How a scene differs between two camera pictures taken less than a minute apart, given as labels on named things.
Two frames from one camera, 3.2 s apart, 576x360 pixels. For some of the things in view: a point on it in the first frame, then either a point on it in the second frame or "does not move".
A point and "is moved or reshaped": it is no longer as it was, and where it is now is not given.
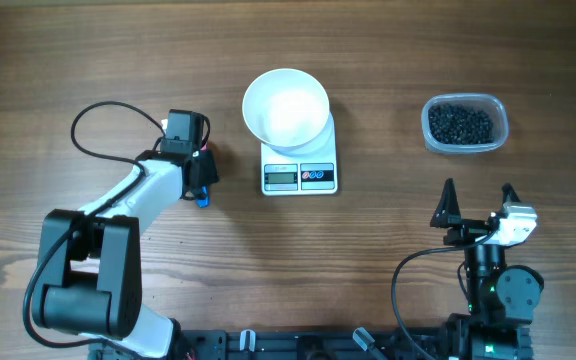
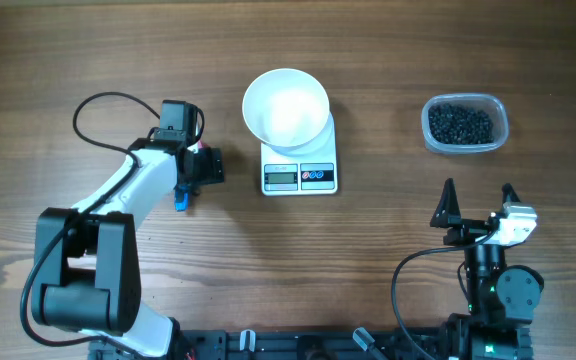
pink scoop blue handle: x=204 y=202 is moved or reshaped
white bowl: x=289 y=110 does not move
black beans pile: x=455 y=124 does not move
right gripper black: x=447 y=213 does not move
